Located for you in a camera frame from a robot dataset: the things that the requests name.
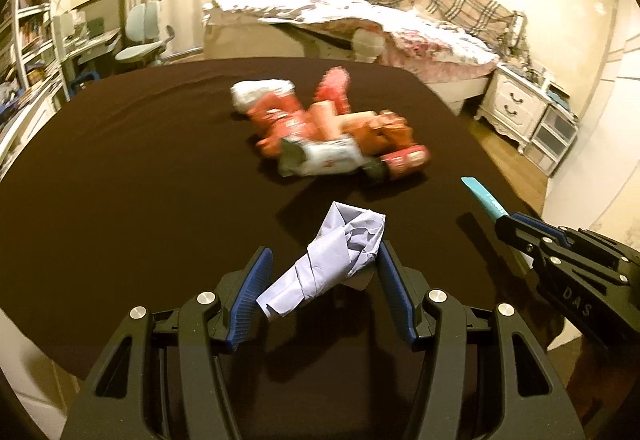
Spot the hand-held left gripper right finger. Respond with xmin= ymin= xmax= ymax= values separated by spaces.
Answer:
xmin=377 ymin=240 xmax=586 ymax=440

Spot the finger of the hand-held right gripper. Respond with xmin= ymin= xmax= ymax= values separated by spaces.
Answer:
xmin=461 ymin=176 xmax=571 ymax=262

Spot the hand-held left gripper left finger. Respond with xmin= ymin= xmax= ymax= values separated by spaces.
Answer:
xmin=62 ymin=246 xmax=275 ymax=440

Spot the lavender cloth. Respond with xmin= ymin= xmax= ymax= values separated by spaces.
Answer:
xmin=256 ymin=201 xmax=387 ymax=322

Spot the red can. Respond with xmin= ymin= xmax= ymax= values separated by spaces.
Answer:
xmin=367 ymin=145 xmax=431 ymax=184

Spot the plastic drawer unit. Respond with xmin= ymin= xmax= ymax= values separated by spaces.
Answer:
xmin=524 ymin=104 xmax=581 ymax=177

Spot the white nightstand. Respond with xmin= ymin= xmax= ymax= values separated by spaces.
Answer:
xmin=475 ymin=62 xmax=561 ymax=154

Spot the crumpled orange packet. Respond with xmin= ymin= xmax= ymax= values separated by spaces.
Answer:
xmin=345 ymin=109 xmax=416 ymax=156

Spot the bed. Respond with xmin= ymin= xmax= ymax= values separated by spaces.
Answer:
xmin=202 ymin=0 xmax=502 ymax=116

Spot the white packet with red label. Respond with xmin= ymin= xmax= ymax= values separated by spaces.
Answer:
xmin=277 ymin=135 xmax=367 ymax=178

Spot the dark brown tablecloth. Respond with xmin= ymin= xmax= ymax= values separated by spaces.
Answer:
xmin=0 ymin=57 xmax=566 ymax=378

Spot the red dotted snack packet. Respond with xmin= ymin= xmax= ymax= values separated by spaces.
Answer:
xmin=314 ymin=66 xmax=353 ymax=114

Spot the round bolster pillow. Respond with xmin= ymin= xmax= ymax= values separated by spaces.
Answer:
xmin=352 ymin=31 xmax=386 ymax=64

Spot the crumpled white wrapper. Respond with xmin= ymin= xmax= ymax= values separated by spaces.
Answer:
xmin=230 ymin=79 xmax=296 ymax=114

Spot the floral blanket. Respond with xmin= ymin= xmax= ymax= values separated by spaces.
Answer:
xmin=202 ymin=0 xmax=501 ymax=81

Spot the pale green office chair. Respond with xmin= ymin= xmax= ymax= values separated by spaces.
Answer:
xmin=115 ymin=0 xmax=177 ymax=68

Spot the white desk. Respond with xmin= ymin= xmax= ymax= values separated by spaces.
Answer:
xmin=59 ymin=26 xmax=124 ymax=88

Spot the white bookshelf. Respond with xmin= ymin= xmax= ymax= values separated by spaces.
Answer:
xmin=0 ymin=0 xmax=72 ymax=176

